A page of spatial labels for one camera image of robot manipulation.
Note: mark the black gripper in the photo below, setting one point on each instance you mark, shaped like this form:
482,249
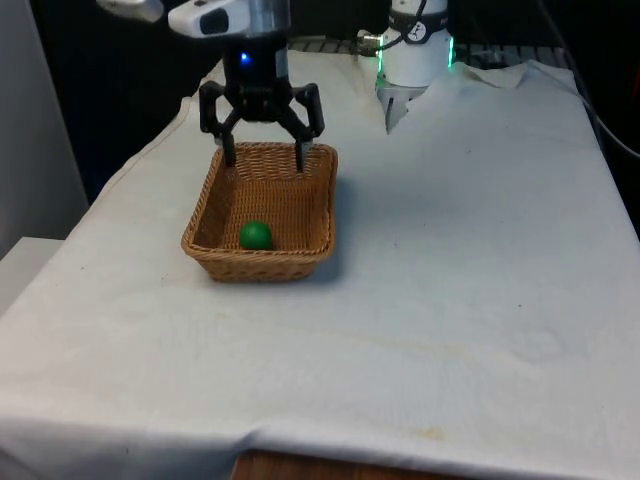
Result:
255,70

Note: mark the green ball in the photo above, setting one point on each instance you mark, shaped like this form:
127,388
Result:
256,236

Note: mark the brown wicker basket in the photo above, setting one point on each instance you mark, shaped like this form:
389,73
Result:
220,265

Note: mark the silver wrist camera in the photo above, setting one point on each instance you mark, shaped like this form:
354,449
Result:
205,20

